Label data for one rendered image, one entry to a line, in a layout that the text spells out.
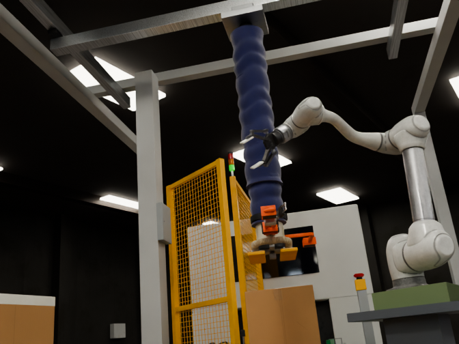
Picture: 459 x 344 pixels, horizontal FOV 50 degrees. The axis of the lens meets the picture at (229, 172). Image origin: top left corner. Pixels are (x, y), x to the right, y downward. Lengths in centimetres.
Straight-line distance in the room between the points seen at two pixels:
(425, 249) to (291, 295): 90
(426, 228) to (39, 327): 213
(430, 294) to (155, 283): 211
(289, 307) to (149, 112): 212
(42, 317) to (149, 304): 98
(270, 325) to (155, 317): 113
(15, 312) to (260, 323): 135
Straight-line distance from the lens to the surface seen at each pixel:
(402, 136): 259
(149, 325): 380
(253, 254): 287
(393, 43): 478
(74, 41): 410
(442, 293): 238
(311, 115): 236
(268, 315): 294
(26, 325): 302
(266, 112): 325
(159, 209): 388
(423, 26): 499
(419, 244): 240
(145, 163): 407
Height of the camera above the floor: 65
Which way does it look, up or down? 20 degrees up
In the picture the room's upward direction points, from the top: 5 degrees counter-clockwise
